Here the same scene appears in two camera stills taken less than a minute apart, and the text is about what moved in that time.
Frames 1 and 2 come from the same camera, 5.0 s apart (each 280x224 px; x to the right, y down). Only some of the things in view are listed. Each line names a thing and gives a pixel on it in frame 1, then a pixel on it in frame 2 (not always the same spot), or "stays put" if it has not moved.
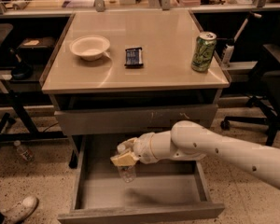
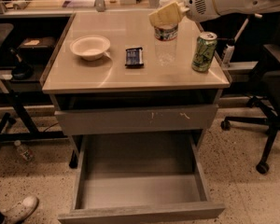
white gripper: [144, 147] -> [198, 4]
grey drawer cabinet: [122, 74] stays put
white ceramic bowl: [91, 48] stays put
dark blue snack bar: [134, 57] stays put
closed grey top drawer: [132, 120] stays put
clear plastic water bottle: [127, 173] -> [165, 38]
